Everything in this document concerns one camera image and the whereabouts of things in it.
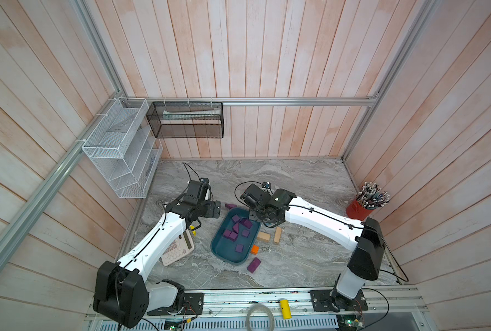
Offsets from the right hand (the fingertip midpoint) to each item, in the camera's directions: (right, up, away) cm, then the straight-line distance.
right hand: (254, 214), depth 81 cm
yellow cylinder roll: (+11, -32, -10) cm, 35 cm away
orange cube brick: (0, -16, +4) cm, 16 cm away
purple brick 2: (-11, -10, +7) cm, 17 cm away
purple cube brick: (-4, -10, +8) cm, 14 cm away
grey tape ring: (+1, -31, -11) cm, 32 cm away
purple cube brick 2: (-9, -11, +7) cm, 15 cm away
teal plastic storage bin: (-13, -16, +6) cm, 21 cm away
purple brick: (-11, +2, +13) cm, 17 cm away
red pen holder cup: (+48, +6, +3) cm, 49 cm away
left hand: (-19, +2, +3) cm, 20 cm away
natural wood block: (+5, -11, +7) cm, 14 cm away
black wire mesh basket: (-29, +41, +9) cm, 51 cm away
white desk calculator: (-30, -14, +4) cm, 34 cm away
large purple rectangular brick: (0, -21, 0) cm, 21 cm away
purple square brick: (-6, -16, +4) cm, 17 cm away
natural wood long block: (+11, -11, +9) cm, 18 cm away
